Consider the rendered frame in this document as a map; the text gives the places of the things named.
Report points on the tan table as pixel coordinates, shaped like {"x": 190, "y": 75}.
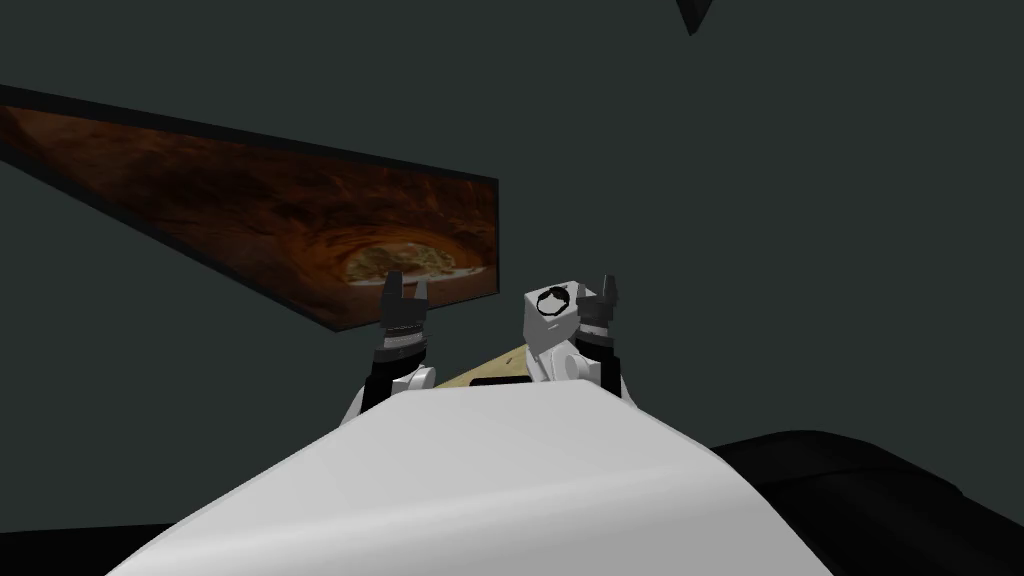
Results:
{"x": 484, "y": 371}

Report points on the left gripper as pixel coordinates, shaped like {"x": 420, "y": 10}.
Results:
{"x": 402, "y": 317}

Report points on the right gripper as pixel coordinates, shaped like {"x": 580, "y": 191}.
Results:
{"x": 596, "y": 314}

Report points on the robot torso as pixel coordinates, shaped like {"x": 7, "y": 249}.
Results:
{"x": 496, "y": 480}

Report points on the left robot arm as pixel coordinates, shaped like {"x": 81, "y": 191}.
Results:
{"x": 390, "y": 372}

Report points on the brown picture with black frame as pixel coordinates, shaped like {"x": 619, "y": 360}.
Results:
{"x": 264, "y": 216}

